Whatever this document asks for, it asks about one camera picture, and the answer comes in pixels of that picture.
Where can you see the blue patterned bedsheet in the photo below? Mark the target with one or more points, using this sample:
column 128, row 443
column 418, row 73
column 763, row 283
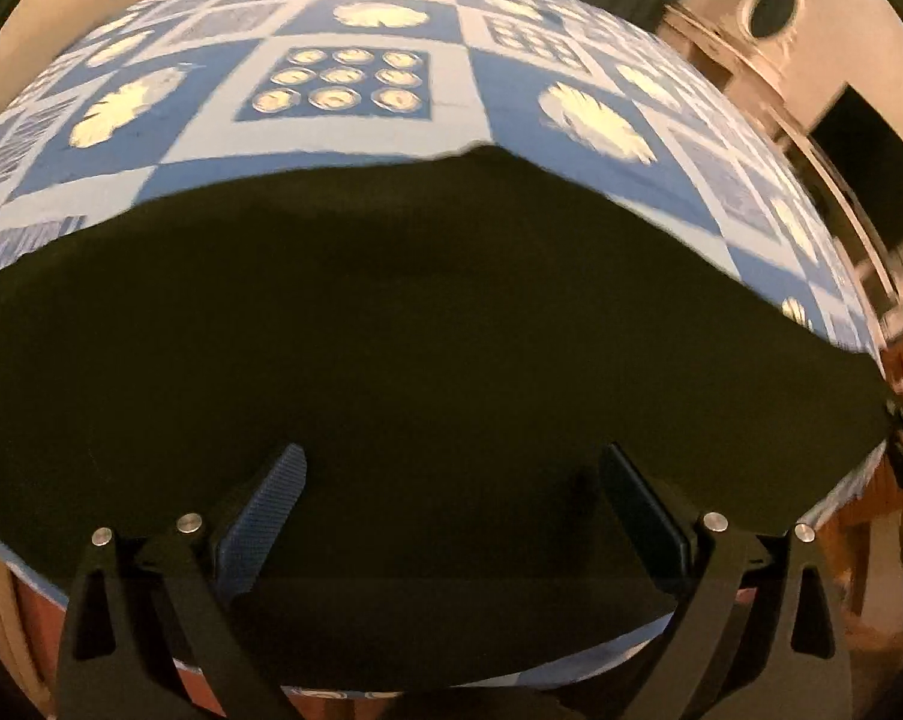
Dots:
column 219, row 52

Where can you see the black television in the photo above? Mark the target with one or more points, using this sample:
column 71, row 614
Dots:
column 871, row 157

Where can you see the black pants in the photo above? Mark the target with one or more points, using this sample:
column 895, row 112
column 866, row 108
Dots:
column 421, row 352

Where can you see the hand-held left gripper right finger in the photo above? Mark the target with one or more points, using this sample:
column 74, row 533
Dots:
column 642, row 517

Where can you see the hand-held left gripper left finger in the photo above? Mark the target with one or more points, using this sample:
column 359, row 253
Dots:
column 271, row 514

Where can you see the oval mirror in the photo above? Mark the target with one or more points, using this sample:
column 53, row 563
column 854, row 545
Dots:
column 772, row 9

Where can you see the white dressing table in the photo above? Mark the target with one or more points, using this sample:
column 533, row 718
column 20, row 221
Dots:
column 710, row 41

